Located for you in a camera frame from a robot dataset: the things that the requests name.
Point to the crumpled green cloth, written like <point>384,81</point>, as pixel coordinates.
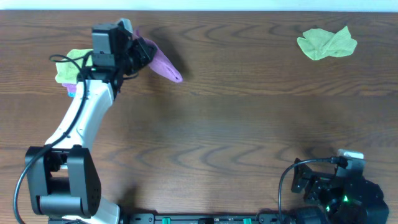
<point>317,44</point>

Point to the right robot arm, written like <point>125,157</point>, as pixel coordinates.
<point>342,197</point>

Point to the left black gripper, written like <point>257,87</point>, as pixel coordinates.
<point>145,51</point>

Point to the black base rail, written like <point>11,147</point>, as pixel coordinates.
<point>151,218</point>

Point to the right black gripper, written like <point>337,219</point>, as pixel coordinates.
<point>301,178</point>

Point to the folded purple cloth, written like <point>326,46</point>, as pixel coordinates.
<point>71,88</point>

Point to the folded green cloth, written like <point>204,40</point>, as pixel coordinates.
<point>67,73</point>

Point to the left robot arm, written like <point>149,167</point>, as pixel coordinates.
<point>62,179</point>

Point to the folded blue cloth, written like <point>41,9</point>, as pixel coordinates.
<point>71,94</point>

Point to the purple microfiber cloth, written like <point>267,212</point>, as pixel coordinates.
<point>161,65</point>

